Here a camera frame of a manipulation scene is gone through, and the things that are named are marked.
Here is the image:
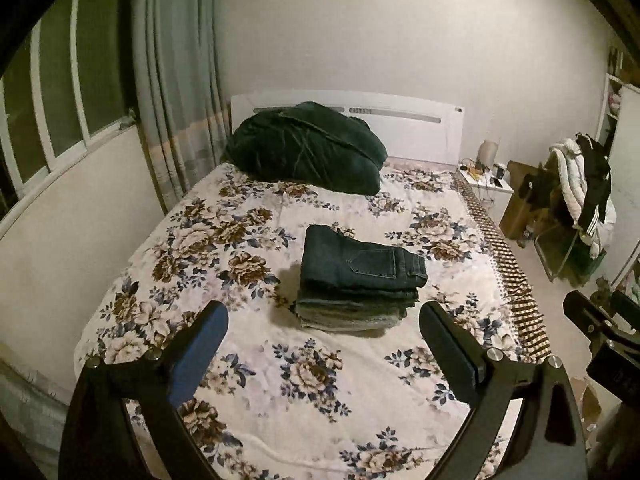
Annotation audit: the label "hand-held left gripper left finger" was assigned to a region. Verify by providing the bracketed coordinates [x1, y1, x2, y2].
[59, 301, 230, 480]

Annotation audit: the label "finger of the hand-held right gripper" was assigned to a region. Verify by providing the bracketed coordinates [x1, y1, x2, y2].
[562, 290, 618, 346]
[609, 290, 640, 321]

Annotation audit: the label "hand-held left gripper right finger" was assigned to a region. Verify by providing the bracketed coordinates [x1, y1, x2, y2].
[419, 301, 588, 480]

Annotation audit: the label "dark blue jeans pants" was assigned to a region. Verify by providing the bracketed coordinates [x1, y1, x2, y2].
[300, 224, 429, 292]

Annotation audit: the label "stack of folded pants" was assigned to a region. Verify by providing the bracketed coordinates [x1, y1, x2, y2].
[294, 300, 418, 335]

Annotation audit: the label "open cardboard box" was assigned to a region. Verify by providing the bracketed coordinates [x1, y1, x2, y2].
[570, 377, 603, 426]

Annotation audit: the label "teal storage box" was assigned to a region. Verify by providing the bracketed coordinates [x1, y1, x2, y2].
[565, 247, 607, 281]

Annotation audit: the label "brown checkered bed sheet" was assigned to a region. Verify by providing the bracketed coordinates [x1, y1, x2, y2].
[452, 170, 551, 363]

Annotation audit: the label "bed with floral cover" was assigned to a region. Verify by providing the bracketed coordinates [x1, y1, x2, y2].
[74, 162, 551, 480]

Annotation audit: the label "tall brown cardboard box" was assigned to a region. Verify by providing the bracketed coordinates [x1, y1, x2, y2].
[500, 160, 556, 241]

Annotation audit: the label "black striped garment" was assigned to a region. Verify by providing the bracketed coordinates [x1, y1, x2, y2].
[575, 133, 613, 226]

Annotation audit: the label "small black garment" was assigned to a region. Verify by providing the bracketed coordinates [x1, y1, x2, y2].
[517, 172, 551, 208]

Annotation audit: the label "white nightstand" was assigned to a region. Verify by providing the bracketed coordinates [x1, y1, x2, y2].
[457, 166, 515, 226]

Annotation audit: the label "white sliding door wardrobe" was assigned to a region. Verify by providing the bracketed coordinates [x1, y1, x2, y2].
[597, 45, 640, 291]

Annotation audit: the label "white bed headboard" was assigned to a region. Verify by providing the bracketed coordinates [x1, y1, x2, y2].
[230, 90, 466, 167]

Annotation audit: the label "dark green duvet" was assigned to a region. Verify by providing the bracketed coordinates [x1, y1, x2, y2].
[225, 101, 388, 196]

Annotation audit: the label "grey curtain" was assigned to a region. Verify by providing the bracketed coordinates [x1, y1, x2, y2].
[131, 0, 233, 211]

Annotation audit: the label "white framed window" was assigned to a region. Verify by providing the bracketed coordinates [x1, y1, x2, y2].
[0, 0, 138, 231]

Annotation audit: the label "metal frame chair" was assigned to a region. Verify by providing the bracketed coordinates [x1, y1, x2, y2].
[532, 225, 587, 283]

